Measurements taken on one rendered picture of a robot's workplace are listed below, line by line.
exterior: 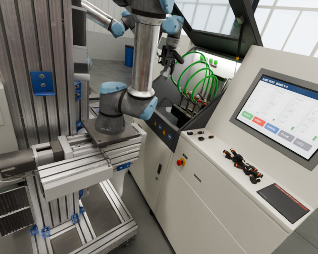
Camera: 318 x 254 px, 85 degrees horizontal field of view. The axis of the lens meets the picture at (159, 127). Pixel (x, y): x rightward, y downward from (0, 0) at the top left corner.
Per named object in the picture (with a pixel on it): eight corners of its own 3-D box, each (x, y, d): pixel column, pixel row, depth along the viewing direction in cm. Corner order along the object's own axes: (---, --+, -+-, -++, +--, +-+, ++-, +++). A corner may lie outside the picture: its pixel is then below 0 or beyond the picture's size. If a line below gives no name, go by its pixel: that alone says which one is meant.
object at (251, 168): (217, 155, 96) (221, 147, 94) (229, 151, 102) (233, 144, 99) (254, 185, 80) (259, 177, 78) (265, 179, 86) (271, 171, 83)
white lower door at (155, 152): (126, 164, 201) (134, 111, 168) (128, 163, 202) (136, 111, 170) (153, 211, 156) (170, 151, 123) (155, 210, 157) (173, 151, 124)
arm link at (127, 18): (119, 15, 116) (129, 7, 114) (129, 30, 121) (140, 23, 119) (119, 14, 109) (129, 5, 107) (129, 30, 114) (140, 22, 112)
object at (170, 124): (135, 112, 167) (138, 96, 160) (139, 111, 170) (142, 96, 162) (170, 150, 124) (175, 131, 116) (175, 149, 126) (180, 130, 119)
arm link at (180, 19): (169, 13, 93) (172, 15, 100) (164, 36, 98) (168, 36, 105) (183, 16, 91) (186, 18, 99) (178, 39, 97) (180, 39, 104)
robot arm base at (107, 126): (102, 137, 79) (103, 118, 74) (90, 122, 89) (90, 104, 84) (130, 131, 88) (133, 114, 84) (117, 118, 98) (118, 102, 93)
